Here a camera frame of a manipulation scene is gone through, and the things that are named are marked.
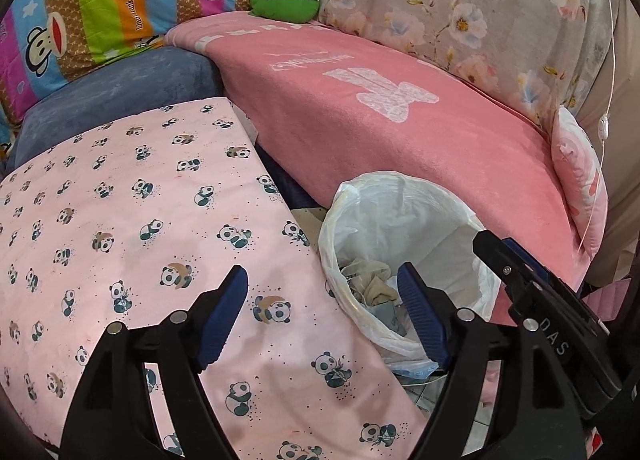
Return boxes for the light blue sock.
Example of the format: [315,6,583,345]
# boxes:
[368,302,410,337]

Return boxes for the white bag lined trash bin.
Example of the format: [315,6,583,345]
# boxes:
[318,171,500,380]

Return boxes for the small pink floral pillow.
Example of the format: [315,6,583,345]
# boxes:
[551,106,608,259]

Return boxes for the pink panda print sheet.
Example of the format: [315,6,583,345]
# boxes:
[1,98,425,459]

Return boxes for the tan stocking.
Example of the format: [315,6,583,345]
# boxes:
[341,259,399,307]

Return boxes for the grey floral duvet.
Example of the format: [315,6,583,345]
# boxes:
[319,0,620,128]

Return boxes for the blue velvet cushion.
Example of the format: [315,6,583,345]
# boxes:
[6,46,224,171]

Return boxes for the pink fleece blanket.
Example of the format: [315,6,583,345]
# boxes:
[165,12,590,288]

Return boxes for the colourful monkey print pillow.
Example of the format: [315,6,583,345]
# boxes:
[0,0,279,161]

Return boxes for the pink padded strap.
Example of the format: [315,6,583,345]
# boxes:
[579,276,634,324]

